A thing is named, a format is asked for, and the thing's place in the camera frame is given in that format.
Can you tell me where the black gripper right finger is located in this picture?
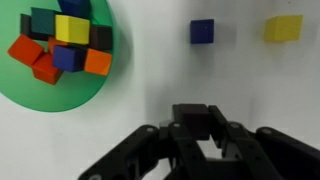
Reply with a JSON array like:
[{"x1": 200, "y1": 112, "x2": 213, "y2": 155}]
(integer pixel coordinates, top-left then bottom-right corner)
[{"x1": 209, "y1": 105, "x2": 320, "y2": 180}]

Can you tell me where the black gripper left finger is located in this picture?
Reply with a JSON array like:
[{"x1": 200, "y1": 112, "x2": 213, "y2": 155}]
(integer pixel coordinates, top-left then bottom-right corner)
[{"x1": 160, "y1": 121, "x2": 234, "y2": 180}]

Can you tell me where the yellow block on table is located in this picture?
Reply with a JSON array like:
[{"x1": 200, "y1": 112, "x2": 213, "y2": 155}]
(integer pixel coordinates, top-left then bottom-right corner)
[{"x1": 264, "y1": 15, "x2": 303, "y2": 42}]

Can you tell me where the purple blue block on table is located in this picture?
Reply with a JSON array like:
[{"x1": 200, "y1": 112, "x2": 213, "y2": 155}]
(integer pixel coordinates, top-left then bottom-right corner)
[{"x1": 190, "y1": 19, "x2": 214, "y2": 44}]

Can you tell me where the orange block in bowl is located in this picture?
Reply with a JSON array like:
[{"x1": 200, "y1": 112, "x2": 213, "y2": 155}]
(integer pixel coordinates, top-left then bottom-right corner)
[{"x1": 84, "y1": 49, "x2": 112, "y2": 76}]

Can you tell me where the dark brown block in bowl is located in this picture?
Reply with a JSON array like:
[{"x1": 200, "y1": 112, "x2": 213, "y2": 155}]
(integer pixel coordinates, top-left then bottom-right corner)
[{"x1": 89, "y1": 25, "x2": 113, "y2": 50}]

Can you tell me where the blue block in bowl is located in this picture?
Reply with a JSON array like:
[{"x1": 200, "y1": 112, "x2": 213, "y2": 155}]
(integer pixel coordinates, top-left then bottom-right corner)
[
  {"x1": 58, "y1": 0, "x2": 92, "y2": 18},
  {"x1": 53, "y1": 46, "x2": 87, "y2": 72}
]

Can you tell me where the red block in bowl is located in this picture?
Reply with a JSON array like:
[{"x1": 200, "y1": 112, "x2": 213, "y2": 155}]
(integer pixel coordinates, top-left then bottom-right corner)
[
  {"x1": 8, "y1": 34, "x2": 44, "y2": 66},
  {"x1": 31, "y1": 53, "x2": 63, "y2": 85}
]

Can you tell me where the yellow block in bowl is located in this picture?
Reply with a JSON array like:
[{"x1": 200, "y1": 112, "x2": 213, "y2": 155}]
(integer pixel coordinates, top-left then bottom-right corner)
[{"x1": 55, "y1": 15, "x2": 90, "y2": 45}]

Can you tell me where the green plastic bowl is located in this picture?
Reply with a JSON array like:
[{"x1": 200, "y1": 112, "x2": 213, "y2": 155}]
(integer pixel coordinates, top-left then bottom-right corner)
[{"x1": 0, "y1": 0, "x2": 115, "y2": 112}]

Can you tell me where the upper blue block in bowl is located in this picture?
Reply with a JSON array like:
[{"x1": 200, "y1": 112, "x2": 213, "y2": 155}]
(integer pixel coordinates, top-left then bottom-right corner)
[{"x1": 58, "y1": 0, "x2": 92, "y2": 18}]

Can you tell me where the teal block in bowl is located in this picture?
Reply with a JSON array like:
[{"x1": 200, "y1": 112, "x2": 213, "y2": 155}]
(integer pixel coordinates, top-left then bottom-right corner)
[{"x1": 31, "y1": 7, "x2": 57, "y2": 35}]

